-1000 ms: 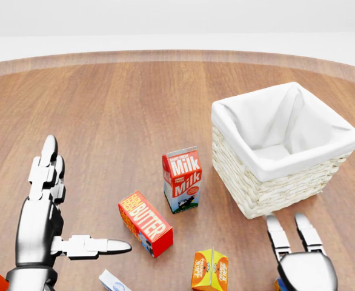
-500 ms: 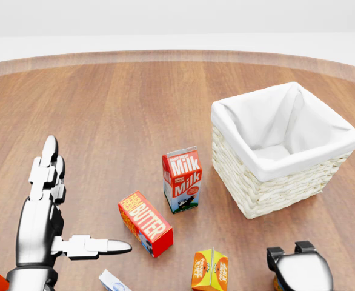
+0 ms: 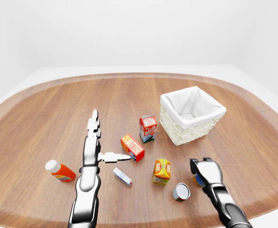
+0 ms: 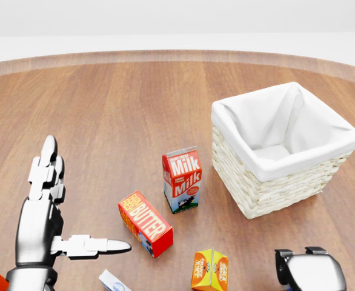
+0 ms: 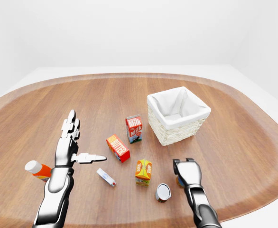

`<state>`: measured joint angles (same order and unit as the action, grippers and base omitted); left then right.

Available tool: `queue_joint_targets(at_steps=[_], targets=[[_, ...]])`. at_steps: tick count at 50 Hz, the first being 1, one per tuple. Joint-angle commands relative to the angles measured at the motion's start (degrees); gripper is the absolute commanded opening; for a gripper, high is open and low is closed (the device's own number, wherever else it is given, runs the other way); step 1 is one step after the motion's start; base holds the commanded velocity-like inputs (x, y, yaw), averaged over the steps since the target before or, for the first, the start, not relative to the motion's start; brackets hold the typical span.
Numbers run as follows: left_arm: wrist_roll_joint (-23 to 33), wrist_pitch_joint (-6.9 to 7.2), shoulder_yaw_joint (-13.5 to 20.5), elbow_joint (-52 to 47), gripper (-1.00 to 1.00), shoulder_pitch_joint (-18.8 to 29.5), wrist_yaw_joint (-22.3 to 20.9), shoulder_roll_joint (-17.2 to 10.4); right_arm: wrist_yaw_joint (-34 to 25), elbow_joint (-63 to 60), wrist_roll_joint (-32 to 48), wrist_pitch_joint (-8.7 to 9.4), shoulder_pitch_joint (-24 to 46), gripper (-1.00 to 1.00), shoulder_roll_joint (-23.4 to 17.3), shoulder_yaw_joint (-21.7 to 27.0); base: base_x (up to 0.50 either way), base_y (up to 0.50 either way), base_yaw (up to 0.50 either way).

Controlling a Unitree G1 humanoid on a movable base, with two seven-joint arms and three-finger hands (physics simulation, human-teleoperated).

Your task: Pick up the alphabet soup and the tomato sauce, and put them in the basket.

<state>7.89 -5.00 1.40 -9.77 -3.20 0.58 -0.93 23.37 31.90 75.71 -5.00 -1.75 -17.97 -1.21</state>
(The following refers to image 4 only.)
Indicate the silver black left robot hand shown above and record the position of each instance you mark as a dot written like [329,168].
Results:
[35,230]

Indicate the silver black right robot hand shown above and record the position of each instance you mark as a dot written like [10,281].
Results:
[312,272]

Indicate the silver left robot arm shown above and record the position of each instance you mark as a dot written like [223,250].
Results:
[29,279]

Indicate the white wicker basket, cloth liner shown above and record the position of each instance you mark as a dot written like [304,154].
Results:
[274,151]

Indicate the white blue printed box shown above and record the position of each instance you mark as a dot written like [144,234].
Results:
[112,283]

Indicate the orange juice carton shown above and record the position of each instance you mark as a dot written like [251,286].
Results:
[209,271]

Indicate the red orange butter box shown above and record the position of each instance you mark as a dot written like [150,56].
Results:
[145,222]

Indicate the red white milk carton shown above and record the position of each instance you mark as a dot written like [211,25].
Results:
[183,182]

